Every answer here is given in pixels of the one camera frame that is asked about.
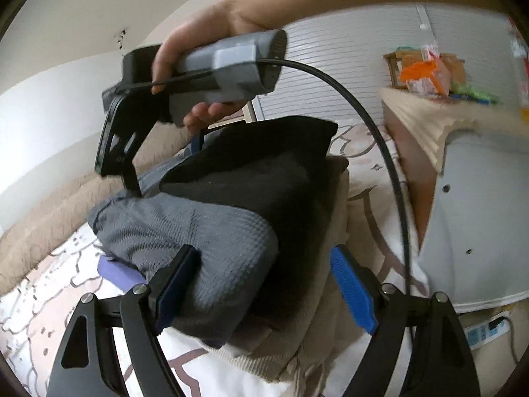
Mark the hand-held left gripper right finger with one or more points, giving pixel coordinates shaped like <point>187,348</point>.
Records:
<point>351,289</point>

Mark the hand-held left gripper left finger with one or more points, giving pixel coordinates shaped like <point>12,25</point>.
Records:
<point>175,289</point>

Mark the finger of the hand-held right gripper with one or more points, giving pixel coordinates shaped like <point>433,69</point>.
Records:
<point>131,180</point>
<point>197,142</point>

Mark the black and grey shirt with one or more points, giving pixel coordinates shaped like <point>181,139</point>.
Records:
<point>231,235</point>

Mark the person's right hand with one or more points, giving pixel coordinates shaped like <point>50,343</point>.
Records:
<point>198,29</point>

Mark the beige waffle folded garment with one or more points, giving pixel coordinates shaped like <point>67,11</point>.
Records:
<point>322,331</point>

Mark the purple folded sweater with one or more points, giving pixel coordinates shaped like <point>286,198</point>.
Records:
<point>120,275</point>

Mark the beige fluffy duvet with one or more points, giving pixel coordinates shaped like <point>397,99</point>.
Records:
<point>49,219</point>

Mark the cartoon bear printed bed sheet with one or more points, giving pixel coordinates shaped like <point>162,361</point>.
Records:
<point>53,297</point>

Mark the white power strip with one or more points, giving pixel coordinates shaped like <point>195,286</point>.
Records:
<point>483,333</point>

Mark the wooden side cabinet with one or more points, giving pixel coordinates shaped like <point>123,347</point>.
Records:
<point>413,153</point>

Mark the orange packet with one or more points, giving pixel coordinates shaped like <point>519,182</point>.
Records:
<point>421,72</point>

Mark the green packet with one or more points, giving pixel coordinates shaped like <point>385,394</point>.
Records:
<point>475,93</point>

